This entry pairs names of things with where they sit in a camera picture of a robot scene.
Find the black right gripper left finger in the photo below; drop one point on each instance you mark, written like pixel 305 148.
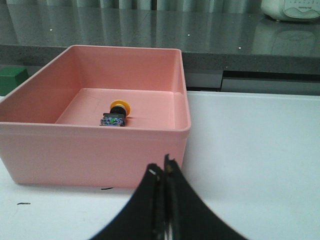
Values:
pixel 142 217

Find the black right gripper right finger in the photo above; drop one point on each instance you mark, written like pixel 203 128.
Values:
pixel 187 216

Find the yellow push button switch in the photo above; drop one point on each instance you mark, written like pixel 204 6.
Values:
pixel 117 115

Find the pink plastic bin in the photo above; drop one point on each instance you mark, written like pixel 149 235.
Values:
pixel 50 131

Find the grey stone counter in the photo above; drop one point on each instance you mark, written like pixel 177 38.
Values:
pixel 225 52

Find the green cube near bin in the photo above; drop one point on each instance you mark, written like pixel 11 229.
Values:
pixel 11 77

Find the white appliance on counter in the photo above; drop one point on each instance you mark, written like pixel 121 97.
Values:
pixel 292 10

